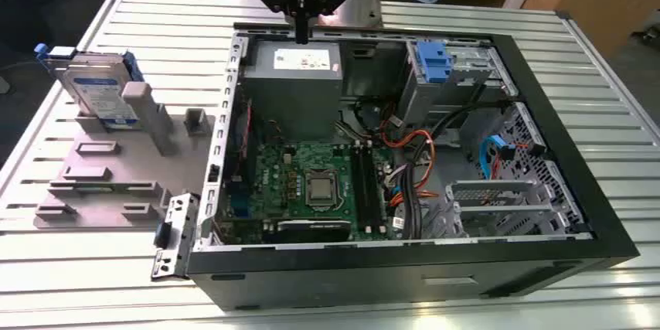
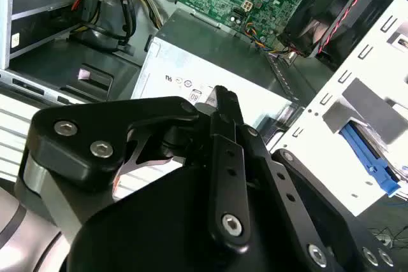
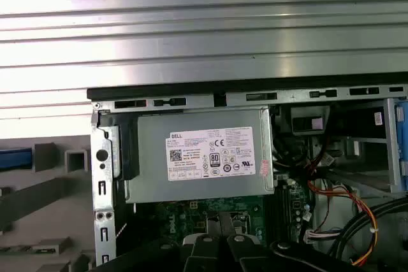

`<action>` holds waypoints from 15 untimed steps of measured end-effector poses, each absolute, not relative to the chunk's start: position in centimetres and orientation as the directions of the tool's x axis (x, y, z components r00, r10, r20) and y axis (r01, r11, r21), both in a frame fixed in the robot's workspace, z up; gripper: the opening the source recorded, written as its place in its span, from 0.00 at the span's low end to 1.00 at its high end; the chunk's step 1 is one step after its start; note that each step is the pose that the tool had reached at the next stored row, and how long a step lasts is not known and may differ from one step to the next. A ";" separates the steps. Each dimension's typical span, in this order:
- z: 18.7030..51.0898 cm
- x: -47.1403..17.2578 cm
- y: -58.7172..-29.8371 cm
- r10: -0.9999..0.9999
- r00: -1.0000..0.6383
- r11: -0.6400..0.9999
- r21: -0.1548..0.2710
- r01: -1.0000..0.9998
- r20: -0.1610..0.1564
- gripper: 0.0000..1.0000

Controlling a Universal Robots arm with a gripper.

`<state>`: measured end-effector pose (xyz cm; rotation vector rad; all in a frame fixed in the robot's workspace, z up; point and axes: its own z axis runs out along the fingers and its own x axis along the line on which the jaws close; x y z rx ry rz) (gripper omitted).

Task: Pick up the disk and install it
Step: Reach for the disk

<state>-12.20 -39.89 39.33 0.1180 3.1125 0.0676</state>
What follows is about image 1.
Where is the hard disk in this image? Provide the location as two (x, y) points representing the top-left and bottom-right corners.
(34, 44), (151, 132)

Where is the blue data wire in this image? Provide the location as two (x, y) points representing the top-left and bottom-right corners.
(479, 134), (518, 184)

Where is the metal disk bay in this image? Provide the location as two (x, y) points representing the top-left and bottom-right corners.
(443, 179), (574, 238)

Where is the blue drive latch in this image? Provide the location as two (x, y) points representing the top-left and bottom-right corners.
(418, 40), (454, 84)

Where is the grey power supply unit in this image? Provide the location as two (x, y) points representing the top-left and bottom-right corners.
(242, 42), (344, 141)

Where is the metal optical drive cage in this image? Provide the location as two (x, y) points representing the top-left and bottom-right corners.
(399, 38), (516, 126)

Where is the green motherboard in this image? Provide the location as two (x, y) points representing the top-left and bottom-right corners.
(222, 140), (412, 244)

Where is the CPU socket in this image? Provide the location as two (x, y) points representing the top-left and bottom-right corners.
(303, 167), (343, 209)

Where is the black RAM slot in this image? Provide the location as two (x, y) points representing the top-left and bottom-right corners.
(351, 140), (376, 236)
(362, 140), (390, 235)

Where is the silver CPU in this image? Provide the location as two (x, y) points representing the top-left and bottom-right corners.
(307, 175), (338, 202)

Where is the grey parts rack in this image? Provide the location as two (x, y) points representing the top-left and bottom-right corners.
(34, 81), (218, 229)

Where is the black graphics card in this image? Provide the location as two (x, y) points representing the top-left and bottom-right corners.
(262, 218), (354, 245)

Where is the green RAM stick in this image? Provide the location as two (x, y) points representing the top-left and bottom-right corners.
(75, 185), (130, 195)

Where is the black PC case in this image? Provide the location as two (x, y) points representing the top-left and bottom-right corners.
(184, 22), (640, 311)

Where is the yellow black wire bundle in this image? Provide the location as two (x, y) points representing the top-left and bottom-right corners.
(334, 120), (376, 141)

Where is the orange wire bundle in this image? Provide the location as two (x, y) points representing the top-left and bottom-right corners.
(379, 101), (440, 207)

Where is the thick black internal cable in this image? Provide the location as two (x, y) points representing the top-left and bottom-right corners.
(399, 100), (510, 240)

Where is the metal expansion slot bracket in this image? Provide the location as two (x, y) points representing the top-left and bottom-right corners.
(150, 192), (202, 283)

